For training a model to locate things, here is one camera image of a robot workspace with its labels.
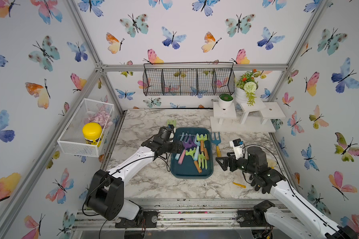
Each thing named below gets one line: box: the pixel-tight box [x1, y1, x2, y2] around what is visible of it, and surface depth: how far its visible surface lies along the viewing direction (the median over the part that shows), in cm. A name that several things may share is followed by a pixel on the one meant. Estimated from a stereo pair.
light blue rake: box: [193, 133, 201, 161], surface depth 98 cm
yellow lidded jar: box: [82, 121, 103, 146], surface depth 65 cm
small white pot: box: [218, 93, 234, 109], surface depth 98 cm
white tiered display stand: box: [209, 101, 286, 133], surface depth 111 cm
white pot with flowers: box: [235, 68, 261, 107], surface depth 86 cm
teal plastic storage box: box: [170, 127, 214, 180], surface depth 96 cm
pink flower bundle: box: [83, 111, 114, 128], surface depth 71 cm
